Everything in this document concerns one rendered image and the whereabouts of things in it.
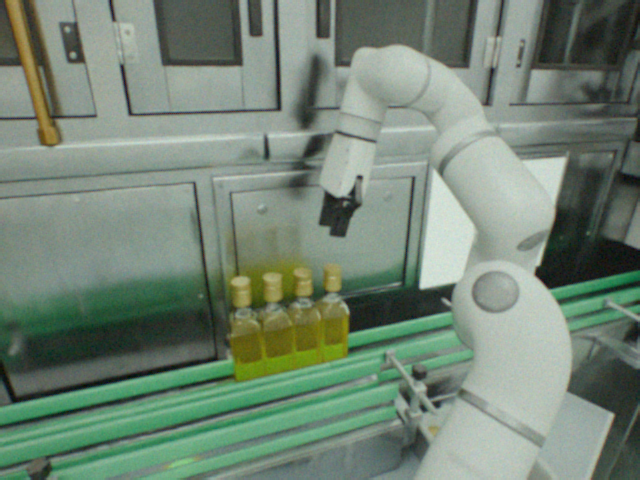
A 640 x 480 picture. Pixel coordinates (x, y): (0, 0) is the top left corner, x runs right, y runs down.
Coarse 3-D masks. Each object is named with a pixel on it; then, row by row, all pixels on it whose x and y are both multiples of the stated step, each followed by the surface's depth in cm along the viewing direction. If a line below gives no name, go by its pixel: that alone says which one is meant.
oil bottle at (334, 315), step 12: (324, 300) 76; (324, 312) 75; (336, 312) 75; (324, 324) 75; (336, 324) 76; (324, 336) 76; (336, 336) 77; (324, 348) 77; (336, 348) 78; (324, 360) 79
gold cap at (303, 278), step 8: (296, 272) 72; (304, 272) 72; (312, 272) 72; (296, 280) 72; (304, 280) 71; (312, 280) 73; (296, 288) 72; (304, 288) 72; (312, 288) 73; (304, 296) 72
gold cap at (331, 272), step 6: (330, 264) 75; (336, 264) 75; (324, 270) 73; (330, 270) 73; (336, 270) 73; (324, 276) 74; (330, 276) 73; (336, 276) 73; (324, 282) 74; (330, 282) 73; (336, 282) 74; (324, 288) 75; (330, 288) 74; (336, 288) 74
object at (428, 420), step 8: (440, 408) 83; (448, 408) 83; (424, 416) 81; (432, 416) 82; (440, 416) 83; (424, 424) 80; (432, 424) 83; (440, 424) 83; (424, 432) 78; (432, 440) 76; (536, 464) 72; (544, 464) 71; (536, 472) 72; (544, 472) 70; (552, 472) 69
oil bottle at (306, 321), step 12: (288, 312) 76; (300, 312) 73; (312, 312) 74; (300, 324) 73; (312, 324) 74; (300, 336) 74; (312, 336) 75; (300, 348) 75; (312, 348) 76; (300, 360) 76; (312, 360) 77
